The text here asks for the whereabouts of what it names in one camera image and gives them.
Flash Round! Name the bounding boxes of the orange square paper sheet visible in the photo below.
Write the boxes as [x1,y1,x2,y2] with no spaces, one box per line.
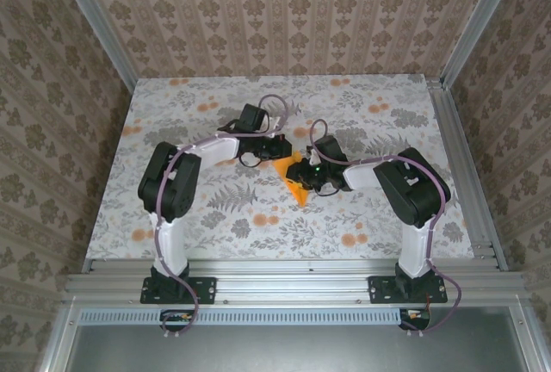
[273,151,312,208]

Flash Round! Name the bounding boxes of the floral patterned table cover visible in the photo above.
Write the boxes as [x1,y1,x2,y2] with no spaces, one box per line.
[84,73,475,262]

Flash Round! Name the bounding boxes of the grey metal panel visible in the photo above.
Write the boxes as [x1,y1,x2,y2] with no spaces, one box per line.
[64,305,531,372]

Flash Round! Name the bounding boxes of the black connector with orange plug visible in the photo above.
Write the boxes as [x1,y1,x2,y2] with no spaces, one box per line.
[399,307,432,331]
[161,309,195,333]

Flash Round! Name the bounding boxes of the aluminium mounting rail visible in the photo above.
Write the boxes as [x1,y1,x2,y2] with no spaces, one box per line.
[64,257,526,305]

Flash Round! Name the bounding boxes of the aluminium table side rail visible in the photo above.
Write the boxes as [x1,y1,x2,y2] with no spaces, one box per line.
[425,77,510,272]

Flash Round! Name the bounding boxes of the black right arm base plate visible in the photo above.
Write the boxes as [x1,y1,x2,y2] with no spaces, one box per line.
[368,275,449,304]

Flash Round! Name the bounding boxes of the grey slotted cable duct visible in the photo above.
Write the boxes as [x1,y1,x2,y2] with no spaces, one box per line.
[79,307,402,326]

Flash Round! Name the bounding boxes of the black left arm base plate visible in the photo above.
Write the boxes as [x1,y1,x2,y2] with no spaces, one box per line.
[140,276,217,305]

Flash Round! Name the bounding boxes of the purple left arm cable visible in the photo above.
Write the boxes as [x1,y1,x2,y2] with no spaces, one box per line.
[152,93,290,339]

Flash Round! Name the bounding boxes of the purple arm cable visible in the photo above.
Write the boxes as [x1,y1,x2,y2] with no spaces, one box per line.
[309,119,464,337]
[152,93,290,339]

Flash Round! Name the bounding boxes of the aluminium frame post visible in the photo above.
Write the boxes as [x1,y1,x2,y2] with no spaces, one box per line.
[50,0,139,94]
[439,0,525,90]

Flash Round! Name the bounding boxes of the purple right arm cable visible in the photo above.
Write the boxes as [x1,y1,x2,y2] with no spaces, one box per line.
[309,119,464,337]

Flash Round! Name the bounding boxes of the aluminium lower frame rail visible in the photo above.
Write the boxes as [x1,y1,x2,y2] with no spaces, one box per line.
[510,302,546,372]
[37,297,84,372]

